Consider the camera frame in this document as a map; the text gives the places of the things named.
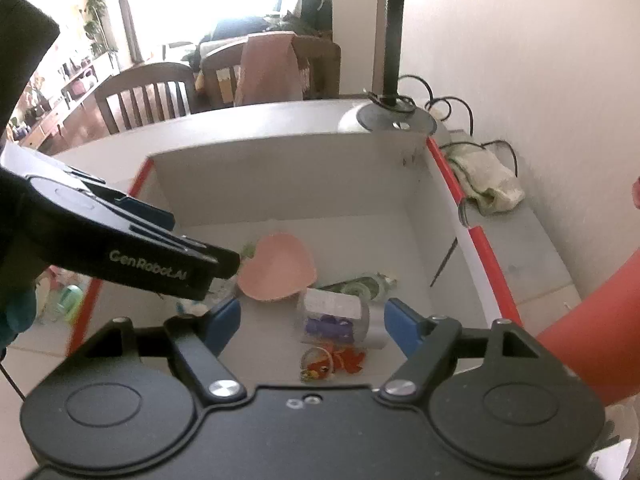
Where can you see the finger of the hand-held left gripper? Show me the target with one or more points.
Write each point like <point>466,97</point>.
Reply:
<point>220,259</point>
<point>150,212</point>

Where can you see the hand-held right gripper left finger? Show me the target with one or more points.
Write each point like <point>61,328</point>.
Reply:
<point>222,322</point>

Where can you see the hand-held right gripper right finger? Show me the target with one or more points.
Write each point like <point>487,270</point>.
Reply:
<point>402,322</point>

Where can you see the correction tape dispenser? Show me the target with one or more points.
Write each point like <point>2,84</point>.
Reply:
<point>362,287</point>

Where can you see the pink heart-shaped dish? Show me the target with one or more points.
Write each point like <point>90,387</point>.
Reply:
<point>280,265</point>

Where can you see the teal small toy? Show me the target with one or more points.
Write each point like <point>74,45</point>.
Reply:
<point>71,302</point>

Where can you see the glass jar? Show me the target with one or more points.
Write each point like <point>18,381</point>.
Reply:
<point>330,305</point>

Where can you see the red cardboard box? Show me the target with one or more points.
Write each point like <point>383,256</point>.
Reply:
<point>300,185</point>

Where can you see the person's left forearm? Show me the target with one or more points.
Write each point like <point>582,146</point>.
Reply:
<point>20,50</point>

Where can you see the person's left hand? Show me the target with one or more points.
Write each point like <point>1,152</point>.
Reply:
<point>15,317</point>

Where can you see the dark wooden dining chair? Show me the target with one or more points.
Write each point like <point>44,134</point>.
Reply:
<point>320,60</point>
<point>145,90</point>

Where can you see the wooden television cabinet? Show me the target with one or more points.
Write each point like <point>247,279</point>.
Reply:
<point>60,110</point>

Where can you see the pale green towel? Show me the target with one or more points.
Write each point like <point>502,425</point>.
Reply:
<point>492,185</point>

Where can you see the pink cloth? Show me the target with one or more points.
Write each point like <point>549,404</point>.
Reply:
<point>267,67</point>

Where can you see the orange-red bottle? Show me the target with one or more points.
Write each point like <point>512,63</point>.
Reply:
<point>600,330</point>

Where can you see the green potted plant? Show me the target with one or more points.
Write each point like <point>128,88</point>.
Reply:
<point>97,20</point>

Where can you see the white standing air conditioner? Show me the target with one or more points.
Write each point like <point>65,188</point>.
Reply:
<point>112,15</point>

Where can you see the dark clothes pile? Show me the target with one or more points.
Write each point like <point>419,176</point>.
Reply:
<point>235,30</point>

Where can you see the white paper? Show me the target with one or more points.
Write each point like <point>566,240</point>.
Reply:
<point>617,455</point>

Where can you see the light sofa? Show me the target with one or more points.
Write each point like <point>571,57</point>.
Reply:
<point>310,15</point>

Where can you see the grey desk lamp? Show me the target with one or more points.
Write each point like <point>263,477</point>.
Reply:
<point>392,35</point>

